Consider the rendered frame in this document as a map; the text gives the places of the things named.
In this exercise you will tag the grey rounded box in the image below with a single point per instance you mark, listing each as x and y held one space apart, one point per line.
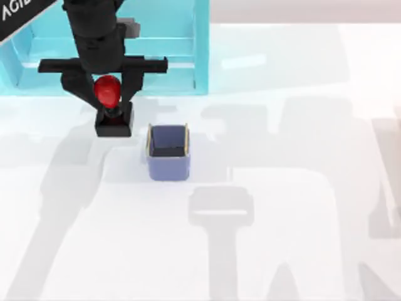
133 27

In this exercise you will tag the light blue rack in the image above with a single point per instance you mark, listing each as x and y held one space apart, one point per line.
175 47

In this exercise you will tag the blue square plant pot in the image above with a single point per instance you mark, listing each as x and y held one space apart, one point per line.
169 166

